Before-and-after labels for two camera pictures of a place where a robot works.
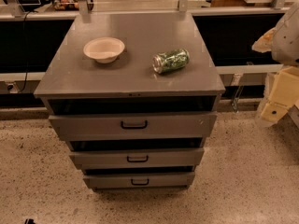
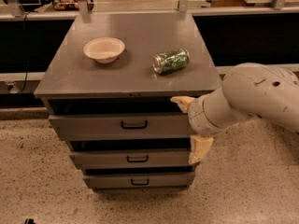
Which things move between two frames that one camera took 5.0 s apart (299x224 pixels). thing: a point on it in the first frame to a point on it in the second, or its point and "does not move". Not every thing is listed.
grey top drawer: x=133 y=125 does not move
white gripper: x=287 y=42 to x=198 y=118
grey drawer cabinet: x=129 y=128 does not move
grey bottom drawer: x=141 y=180 does not move
